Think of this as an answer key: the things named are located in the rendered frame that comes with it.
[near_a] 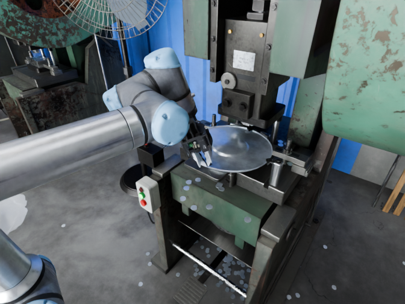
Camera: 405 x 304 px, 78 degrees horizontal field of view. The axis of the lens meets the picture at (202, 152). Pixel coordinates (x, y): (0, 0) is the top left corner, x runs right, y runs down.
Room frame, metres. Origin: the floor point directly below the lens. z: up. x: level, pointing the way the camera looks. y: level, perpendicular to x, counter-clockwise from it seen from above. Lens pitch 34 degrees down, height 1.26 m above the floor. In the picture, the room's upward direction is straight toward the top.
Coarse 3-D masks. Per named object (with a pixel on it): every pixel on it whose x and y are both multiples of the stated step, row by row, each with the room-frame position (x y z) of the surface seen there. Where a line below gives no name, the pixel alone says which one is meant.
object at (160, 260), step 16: (176, 160) 0.84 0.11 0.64; (160, 176) 0.76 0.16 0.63; (160, 192) 0.74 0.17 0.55; (160, 208) 0.73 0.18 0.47; (176, 208) 0.82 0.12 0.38; (160, 224) 0.73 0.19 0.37; (176, 224) 0.80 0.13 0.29; (160, 240) 0.74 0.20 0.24; (176, 240) 0.79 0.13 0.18; (192, 240) 0.89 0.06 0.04; (160, 256) 0.76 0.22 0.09; (176, 256) 0.78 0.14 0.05
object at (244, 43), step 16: (240, 16) 0.87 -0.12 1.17; (256, 16) 0.80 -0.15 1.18; (240, 32) 0.78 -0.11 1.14; (256, 32) 0.75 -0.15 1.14; (224, 48) 0.81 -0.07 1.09; (240, 48) 0.78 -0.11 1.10; (256, 48) 0.75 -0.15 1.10; (224, 64) 0.81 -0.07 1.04; (240, 64) 0.77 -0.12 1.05; (256, 64) 0.74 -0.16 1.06; (224, 80) 0.79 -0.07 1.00; (240, 80) 0.77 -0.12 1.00; (256, 80) 0.74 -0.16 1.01; (224, 96) 0.77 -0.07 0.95; (240, 96) 0.73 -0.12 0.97; (256, 96) 0.74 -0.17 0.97; (272, 96) 0.79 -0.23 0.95; (224, 112) 0.77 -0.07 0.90; (240, 112) 0.73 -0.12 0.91; (256, 112) 0.73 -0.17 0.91
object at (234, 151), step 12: (216, 132) 0.83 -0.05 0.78; (228, 132) 0.83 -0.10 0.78; (240, 132) 0.83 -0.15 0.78; (252, 132) 0.83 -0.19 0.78; (216, 144) 0.74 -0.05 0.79; (228, 144) 0.74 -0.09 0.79; (240, 144) 0.74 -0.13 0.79; (252, 144) 0.75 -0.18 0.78; (264, 144) 0.75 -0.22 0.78; (216, 156) 0.67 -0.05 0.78; (228, 156) 0.67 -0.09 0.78; (240, 156) 0.67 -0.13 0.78; (252, 156) 0.67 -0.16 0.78; (264, 156) 0.67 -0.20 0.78; (216, 168) 0.60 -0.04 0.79; (228, 168) 0.61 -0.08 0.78; (240, 168) 0.61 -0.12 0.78; (252, 168) 0.60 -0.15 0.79
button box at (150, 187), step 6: (138, 180) 0.73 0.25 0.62; (144, 180) 0.73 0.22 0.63; (150, 180) 0.73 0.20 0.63; (138, 186) 0.72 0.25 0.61; (144, 186) 0.70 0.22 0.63; (150, 186) 0.70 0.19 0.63; (156, 186) 0.71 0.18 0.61; (138, 192) 0.72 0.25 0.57; (144, 192) 0.70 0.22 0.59; (150, 192) 0.69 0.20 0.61; (156, 192) 0.71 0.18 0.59; (144, 198) 0.70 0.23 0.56; (150, 198) 0.68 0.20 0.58; (156, 198) 0.71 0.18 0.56; (150, 204) 0.68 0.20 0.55; (156, 204) 0.70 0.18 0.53; (150, 210) 0.69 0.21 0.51; (150, 216) 0.75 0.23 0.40
